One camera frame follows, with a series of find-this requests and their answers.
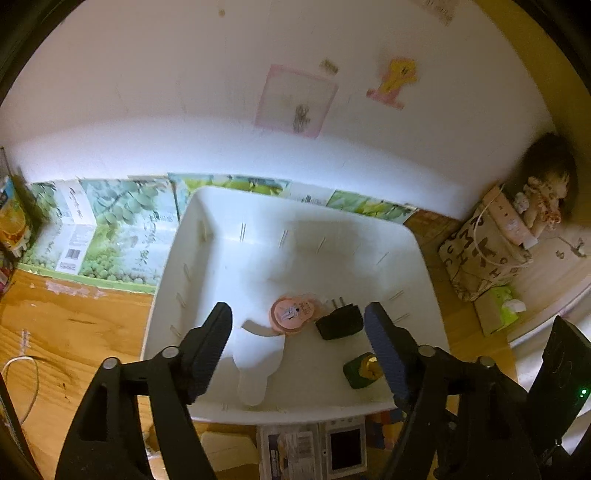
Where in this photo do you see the pink paper wall drawing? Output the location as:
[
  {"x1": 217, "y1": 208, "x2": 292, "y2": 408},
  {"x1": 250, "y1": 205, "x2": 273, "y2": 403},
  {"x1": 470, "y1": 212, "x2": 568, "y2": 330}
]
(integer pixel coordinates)
[{"x1": 253, "y1": 65, "x2": 339, "y2": 139}]

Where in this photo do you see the white plastic object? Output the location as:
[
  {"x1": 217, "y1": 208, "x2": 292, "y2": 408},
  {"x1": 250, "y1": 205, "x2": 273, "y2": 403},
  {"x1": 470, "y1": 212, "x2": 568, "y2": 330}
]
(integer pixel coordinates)
[{"x1": 233, "y1": 318, "x2": 287, "y2": 407}]

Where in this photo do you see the orange juice carton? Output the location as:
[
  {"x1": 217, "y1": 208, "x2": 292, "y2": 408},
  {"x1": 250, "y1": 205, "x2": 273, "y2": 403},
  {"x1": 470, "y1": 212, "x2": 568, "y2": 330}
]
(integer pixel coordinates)
[{"x1": 0, "y1": 175, "x2": 33, "y2": 259}]

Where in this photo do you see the green fruit print cardboard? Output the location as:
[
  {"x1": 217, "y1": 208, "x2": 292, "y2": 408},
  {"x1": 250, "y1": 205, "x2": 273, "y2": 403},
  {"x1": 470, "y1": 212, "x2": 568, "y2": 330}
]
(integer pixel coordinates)
[
  {"x1": 167, "y1": 173, "x2": 419, "y2": 222},
  {"x1": 18, "y1": 178, "x2": 181, "y2": 294}
]

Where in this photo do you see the dark haired doll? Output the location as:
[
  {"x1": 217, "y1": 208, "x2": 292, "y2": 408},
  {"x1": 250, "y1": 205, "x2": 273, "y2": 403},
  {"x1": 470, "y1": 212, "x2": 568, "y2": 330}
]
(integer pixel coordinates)
[{"x1": 515, "y1": 131, "x2": 578, "y2": 232}]

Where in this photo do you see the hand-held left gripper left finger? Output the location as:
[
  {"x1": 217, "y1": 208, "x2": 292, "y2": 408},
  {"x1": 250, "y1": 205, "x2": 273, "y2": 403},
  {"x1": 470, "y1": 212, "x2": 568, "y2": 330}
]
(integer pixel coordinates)
[{"x1": 54, "y1": 302, "x2": 233, "y2": 480}]

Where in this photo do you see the green tissue pack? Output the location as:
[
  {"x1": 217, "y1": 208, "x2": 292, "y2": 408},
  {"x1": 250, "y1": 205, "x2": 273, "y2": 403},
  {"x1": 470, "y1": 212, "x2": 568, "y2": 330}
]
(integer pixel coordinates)
[{"x1": 475, "y1": 285, "x2": 527, "y2": 337}]

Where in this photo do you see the printed white booklet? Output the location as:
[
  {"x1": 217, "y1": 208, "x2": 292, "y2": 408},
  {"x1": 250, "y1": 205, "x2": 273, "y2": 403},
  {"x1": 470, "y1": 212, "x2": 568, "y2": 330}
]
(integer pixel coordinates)
[{"x1": 256, "y1": 422, "x2": 326, "y2": 480}]

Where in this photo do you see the black plug adapter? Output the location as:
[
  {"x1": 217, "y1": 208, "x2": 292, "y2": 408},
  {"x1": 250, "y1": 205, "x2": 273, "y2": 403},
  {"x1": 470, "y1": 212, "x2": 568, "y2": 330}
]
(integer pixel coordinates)
[{"x1": 315, "y1": 298, "x2": 363, "y2": 341}]

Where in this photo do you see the green and yellow toy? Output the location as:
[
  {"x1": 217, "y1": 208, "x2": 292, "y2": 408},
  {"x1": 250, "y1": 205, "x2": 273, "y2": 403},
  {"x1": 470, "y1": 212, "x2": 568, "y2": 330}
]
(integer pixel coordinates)
[{"x1": 342, "y1": 352, "x2": 384, "y2": 391}]

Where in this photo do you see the white handheld game console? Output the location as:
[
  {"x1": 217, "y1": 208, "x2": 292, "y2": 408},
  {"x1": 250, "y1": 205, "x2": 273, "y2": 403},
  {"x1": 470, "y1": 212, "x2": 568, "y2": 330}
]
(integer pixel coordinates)
[{"x1": 325, "y1": 415, "x2": 368, "y2": 478}]

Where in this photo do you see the yellow cartoon wall sticker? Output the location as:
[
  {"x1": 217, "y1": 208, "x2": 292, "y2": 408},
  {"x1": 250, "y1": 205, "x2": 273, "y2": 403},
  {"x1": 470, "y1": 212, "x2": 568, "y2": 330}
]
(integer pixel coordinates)
[{"x1": 366, "y1": 58, "x2": 420, "y2": 110}]

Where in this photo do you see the colourful puzzle cube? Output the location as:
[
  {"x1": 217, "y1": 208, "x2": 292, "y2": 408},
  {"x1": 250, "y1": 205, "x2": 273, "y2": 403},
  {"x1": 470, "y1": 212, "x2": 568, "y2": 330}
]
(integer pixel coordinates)
[{"x1": 367, "y1": 408, "x2": 409, "y2": 450}]

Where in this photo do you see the pink round case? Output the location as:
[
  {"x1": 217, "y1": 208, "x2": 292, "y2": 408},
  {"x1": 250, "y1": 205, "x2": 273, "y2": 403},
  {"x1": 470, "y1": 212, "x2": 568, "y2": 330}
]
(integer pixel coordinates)
[{"x1": 269, "y1": 293, "x2": 320, "y2": 335}]

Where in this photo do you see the white cable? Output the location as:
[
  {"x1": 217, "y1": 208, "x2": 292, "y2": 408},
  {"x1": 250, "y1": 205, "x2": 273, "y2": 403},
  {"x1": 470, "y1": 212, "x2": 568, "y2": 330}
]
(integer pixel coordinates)
[{"x1": 0, "y1": 355, "x2": 40, "y2": 423}]

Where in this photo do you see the white plastic bin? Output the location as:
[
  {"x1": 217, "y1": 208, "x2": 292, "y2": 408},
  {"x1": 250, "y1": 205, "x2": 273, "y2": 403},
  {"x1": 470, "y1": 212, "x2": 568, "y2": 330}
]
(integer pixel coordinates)
[{"x1": 141, "y1": 186, "x2": 451, "y2": 425}]

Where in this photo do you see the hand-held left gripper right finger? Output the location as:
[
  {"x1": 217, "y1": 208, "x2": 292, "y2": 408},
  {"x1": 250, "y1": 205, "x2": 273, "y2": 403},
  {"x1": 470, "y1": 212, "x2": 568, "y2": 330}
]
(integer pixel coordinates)
[{"x1": 364, "y1": 302, "x2": 543, "y2": 480}]

